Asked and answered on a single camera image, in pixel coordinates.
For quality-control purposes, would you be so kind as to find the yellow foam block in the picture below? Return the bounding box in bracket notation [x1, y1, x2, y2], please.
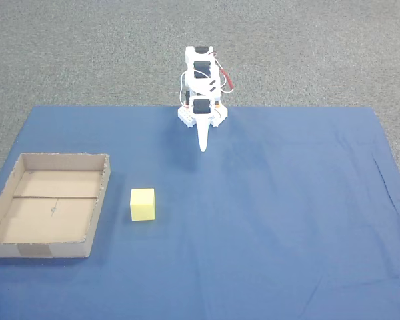
[130, 187, 157, 222]

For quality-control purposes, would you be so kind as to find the blue cloth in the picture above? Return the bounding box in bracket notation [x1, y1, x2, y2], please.
[0, 105, 400, 320]

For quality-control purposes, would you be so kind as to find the shallow cardboard box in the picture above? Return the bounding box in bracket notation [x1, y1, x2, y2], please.
[0, 152, 112, 259]

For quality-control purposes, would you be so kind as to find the red and white cable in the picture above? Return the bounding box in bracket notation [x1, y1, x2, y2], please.
[211, 52, 236, 94]

